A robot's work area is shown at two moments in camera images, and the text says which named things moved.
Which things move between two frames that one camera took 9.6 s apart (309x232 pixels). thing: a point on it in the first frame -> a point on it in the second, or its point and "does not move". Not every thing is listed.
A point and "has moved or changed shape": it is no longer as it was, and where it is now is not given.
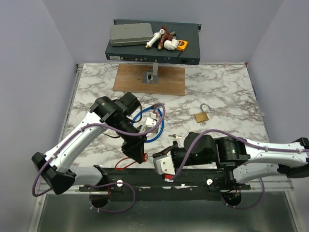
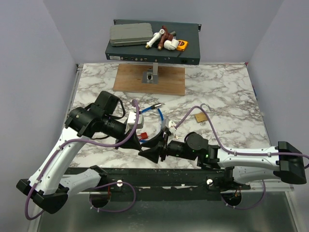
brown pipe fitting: (165, 36) does not move
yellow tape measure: (182, 45) does not move
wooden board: (171, 79) does not move
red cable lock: (145, 158) has moved or changed shape
